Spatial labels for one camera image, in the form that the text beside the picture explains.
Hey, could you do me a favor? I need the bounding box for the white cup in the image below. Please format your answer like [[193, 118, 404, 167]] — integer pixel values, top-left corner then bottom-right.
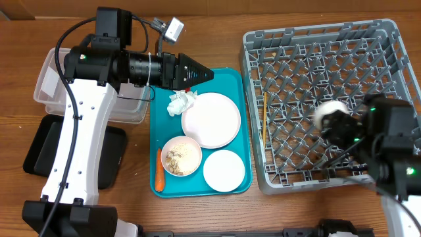
[[313, 100, 349, 130]]

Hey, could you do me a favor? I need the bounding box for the large pink plate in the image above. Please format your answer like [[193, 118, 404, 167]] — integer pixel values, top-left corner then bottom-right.
[[182, 92, 241, 149]]

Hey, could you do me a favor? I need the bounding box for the bowl with food scraps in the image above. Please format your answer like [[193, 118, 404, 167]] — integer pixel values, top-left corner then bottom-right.
[[161, 136, 203, 177]]

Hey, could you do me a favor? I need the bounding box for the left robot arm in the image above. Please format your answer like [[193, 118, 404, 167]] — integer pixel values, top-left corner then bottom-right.
[[22, 7, 214, 236]]

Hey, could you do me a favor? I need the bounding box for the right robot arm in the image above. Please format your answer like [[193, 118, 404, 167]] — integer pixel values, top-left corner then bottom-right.
[[313, 93, 420, 236]]

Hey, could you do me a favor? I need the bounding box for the grey dishwasher rack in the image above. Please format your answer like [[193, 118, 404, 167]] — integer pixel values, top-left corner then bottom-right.
[[241, 19, 420, 195]]

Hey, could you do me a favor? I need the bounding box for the crumpled white napkin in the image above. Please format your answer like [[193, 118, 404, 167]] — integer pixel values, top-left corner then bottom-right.
[[167, 90, 197, 117]]

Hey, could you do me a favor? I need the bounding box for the clear plastic bin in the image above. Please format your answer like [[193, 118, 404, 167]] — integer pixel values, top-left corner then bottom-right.
[[34, 49, 151, 124]]

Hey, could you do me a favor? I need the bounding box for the teal serving tray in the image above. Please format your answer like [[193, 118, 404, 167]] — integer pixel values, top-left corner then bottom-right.
[[149, 68, 253, 198]]

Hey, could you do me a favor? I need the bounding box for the yellow chopstick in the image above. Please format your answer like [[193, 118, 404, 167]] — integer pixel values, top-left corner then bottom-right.
[[262, 92, 267, 150]]

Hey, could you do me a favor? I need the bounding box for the small white plate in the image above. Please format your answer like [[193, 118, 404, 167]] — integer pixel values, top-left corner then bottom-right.
[[203, 150, 245, 193]]

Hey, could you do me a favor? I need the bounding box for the orange carrot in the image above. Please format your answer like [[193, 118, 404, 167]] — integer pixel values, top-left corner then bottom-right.
[[155, 148, 165, 192]]

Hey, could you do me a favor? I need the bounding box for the black plastic tray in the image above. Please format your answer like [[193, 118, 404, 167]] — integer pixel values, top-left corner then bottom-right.
[[22, 115, 127, 190]]

